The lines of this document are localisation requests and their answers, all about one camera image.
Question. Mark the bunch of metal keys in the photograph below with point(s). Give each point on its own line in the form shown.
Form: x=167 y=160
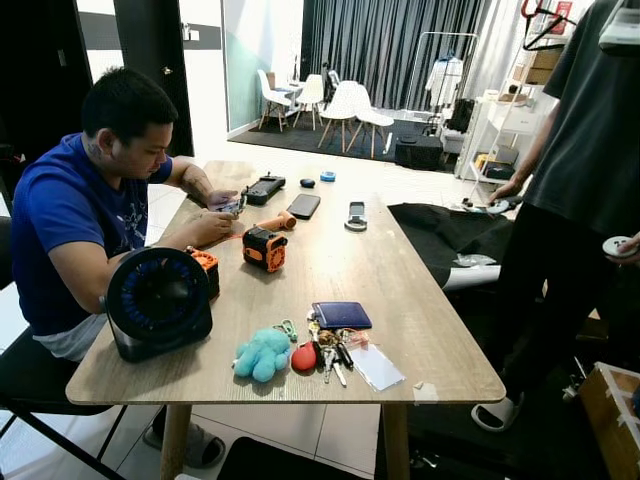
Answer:
x=330 y=355

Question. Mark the white round disc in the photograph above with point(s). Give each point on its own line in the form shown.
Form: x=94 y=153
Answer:
x=620 y=246

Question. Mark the standing person in dark shirt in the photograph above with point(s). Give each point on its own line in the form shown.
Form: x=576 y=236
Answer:
x=590 y=140

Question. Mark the grey hand controller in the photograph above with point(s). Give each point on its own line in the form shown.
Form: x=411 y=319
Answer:
x=491 y=206

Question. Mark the white shelf unit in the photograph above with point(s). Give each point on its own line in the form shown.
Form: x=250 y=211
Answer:
x=500 y=125

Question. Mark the cardboard box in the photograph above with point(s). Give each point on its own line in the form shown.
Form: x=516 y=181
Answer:
x=612 y=420

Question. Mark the black cloth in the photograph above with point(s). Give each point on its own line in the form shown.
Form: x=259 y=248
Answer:
x=440 y=232

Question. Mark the black floor box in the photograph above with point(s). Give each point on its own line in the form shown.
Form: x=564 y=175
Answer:
x=420 y=153

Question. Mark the white hanging shirt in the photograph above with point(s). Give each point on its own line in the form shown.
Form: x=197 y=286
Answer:
x=444 y=82

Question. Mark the red clothes hanger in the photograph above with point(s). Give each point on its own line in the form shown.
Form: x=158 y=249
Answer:
x=527 y=12

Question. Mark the metal clothes rack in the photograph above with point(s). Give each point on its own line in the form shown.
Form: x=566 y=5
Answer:
x=420 y=70

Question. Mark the white shell chair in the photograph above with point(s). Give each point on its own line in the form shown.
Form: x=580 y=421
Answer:
x=375 y=119
x=345 y=100
x=312 y=92
x=268 y=92

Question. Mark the white plastic tag card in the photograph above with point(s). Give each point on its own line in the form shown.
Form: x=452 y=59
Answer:
x=378 y=368

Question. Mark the navy blue wallet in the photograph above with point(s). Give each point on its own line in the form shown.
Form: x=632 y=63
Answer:
x=341 y=316

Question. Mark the wooden table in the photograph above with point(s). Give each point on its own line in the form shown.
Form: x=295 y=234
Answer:
x=330 y=280

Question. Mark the blue round cap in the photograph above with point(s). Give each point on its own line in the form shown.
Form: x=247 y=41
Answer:
x=328 y=177

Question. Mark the dark grey curtain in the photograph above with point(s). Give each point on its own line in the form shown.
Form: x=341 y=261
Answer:
x=370 y=45

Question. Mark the black smartphone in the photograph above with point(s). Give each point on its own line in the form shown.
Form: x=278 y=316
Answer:
x=304 y=206

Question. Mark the small black round cap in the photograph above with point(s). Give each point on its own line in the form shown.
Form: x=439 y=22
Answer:
x=307 y=183

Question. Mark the orange black cube device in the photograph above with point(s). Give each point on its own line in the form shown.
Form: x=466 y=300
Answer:
x=265 y=250

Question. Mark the black oblong case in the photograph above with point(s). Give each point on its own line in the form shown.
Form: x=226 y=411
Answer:
x=265 y=189

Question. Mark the phone with patterned case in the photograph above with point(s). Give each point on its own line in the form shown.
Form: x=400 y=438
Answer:
x=230 y=205

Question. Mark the black floor mat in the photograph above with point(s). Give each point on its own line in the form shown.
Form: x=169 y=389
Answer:
x=290 y=462

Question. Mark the orange black box device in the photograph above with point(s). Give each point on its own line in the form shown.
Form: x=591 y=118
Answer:
x=208 y=270

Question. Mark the black round desk fan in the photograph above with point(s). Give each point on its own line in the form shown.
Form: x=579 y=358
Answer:
x=158 y=300

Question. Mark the black door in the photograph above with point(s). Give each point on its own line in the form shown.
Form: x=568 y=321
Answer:
x=150 y=50

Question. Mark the seated person in blue shirt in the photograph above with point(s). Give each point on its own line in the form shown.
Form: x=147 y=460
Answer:
x=62 y=215

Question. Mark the black chair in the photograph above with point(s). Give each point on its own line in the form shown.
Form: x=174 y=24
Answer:
x=35 y=380

